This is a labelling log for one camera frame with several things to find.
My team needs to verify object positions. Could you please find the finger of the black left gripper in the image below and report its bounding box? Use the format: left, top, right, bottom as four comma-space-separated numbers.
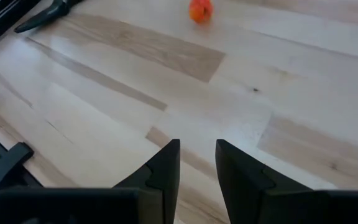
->
13, 0, 84, 34

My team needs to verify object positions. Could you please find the black table edge bracket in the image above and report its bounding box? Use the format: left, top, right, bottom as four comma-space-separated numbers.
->
0, 142, 35, 197

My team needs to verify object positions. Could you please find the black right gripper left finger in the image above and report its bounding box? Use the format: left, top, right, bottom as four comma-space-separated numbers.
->
112, 138, 181, 224

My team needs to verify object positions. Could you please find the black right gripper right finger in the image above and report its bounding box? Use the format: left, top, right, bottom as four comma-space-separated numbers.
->
214, 138, 314, 224

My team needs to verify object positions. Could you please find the red yellow apple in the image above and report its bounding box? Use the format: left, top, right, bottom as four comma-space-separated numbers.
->
188, 0, 214, 24

